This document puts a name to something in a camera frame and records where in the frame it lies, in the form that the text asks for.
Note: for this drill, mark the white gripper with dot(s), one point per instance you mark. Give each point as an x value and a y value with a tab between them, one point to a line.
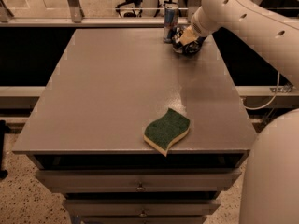
199	28

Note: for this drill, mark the blue chip bag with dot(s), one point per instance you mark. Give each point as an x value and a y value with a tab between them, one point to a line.
189	49

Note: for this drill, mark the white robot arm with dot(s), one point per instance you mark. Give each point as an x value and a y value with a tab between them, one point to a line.
270	187

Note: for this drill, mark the redbull can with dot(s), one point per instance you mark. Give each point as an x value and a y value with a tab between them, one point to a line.
170	21

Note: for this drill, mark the black office chair base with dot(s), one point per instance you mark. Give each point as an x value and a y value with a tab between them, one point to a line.
129	8

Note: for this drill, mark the green yellow sponge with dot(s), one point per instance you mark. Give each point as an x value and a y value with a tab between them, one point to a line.
164	132

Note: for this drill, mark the grey drawer cabinet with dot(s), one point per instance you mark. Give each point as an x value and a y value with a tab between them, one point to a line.
110	85

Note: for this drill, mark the top grey drawer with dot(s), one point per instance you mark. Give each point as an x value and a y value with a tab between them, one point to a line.
89	181

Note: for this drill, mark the grey drawer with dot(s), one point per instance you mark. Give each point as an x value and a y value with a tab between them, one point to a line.
89	181
141	208

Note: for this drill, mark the lower grey drawer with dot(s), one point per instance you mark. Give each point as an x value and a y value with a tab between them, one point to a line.
141	208

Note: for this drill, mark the black stand at left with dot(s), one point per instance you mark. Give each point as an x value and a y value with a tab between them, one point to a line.
3	130

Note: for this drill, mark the metal window rail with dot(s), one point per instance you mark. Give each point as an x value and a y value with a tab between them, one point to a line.
87	13

